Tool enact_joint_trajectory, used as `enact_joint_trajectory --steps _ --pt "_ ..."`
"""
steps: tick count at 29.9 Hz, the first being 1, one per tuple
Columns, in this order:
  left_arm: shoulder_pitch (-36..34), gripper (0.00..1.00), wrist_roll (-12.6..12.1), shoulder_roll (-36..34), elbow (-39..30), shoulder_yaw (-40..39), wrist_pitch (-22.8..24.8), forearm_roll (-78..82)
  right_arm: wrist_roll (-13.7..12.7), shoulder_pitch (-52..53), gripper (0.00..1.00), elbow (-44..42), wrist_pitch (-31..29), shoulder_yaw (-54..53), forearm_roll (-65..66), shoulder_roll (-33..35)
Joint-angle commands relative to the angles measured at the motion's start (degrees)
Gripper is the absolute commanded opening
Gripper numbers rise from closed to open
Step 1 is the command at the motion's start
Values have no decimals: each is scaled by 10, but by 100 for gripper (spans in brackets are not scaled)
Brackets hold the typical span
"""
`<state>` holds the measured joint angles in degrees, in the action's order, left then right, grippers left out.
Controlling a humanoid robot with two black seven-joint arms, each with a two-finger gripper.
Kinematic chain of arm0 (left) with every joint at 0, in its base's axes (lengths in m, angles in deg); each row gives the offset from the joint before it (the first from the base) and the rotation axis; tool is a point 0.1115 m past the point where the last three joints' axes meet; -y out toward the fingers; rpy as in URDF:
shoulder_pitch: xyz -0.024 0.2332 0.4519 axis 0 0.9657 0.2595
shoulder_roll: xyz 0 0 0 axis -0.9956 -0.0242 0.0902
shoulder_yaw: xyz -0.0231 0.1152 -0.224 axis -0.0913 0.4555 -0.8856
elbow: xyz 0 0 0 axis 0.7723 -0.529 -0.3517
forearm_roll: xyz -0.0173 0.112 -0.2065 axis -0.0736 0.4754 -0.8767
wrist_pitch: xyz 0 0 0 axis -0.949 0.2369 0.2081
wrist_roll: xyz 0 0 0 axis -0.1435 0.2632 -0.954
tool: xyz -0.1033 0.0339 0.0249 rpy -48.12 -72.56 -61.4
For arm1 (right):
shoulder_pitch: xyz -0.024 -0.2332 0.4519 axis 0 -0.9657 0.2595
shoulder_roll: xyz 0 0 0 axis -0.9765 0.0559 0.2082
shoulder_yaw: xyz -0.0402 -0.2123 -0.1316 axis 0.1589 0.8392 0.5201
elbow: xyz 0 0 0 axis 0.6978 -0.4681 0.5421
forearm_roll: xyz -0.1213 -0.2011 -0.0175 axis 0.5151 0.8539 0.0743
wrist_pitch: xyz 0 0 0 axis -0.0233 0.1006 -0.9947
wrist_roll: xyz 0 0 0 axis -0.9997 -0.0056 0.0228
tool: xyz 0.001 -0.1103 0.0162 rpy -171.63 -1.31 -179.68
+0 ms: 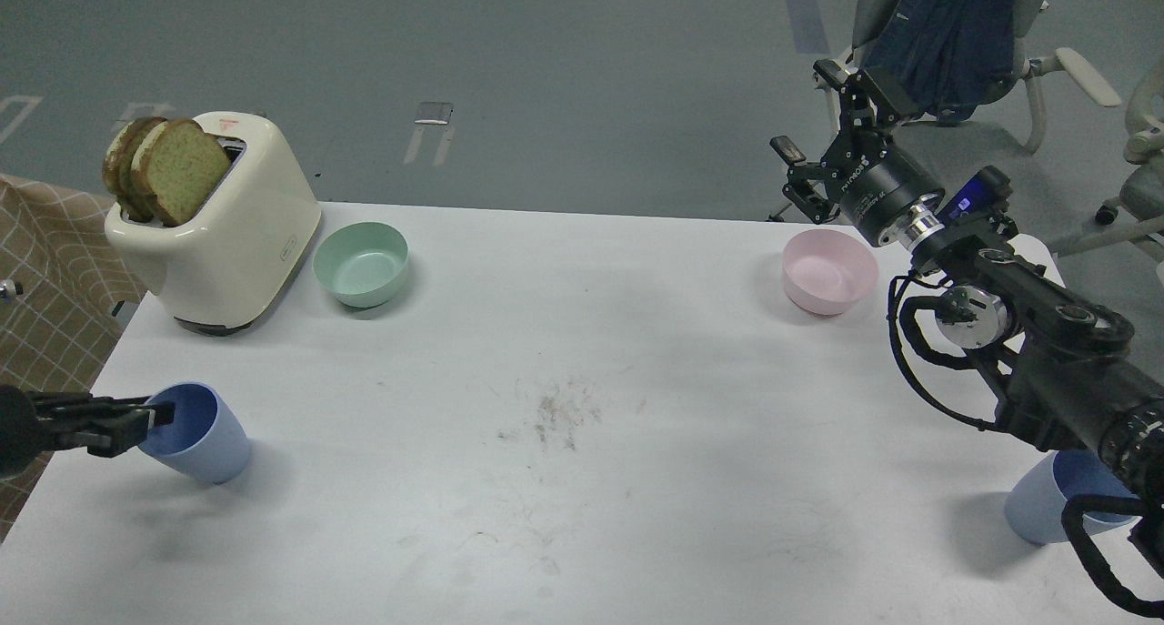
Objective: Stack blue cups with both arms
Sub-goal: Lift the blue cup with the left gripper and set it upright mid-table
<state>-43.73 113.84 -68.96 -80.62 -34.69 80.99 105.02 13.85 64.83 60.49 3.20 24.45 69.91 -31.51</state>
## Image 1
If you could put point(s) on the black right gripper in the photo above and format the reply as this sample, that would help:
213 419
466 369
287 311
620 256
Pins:
864 174

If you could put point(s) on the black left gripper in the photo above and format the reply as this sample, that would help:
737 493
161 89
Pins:
63 421

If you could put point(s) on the blue cup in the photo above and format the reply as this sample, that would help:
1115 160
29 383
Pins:
205 441
1033 507

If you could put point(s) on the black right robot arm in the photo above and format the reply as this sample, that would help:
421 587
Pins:
979 332

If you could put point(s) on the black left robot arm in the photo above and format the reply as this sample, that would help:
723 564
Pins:
34 422

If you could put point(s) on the pink bowl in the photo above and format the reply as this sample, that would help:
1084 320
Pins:
827 272

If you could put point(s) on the brown checkered cloth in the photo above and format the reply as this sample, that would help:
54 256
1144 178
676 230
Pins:
59 333

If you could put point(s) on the blue denim jacket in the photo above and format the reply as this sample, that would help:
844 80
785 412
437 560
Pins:
951 56

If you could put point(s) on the cream toaster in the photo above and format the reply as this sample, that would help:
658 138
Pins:
219 272

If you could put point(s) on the rear bread slice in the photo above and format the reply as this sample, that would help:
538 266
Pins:
116 171

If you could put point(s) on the bread slice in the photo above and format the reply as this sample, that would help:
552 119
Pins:
116 171
176 168

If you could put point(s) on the front bread slice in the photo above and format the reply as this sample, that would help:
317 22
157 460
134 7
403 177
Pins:
176 168

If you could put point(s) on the green bowl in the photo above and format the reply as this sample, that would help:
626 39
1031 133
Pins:
363 265

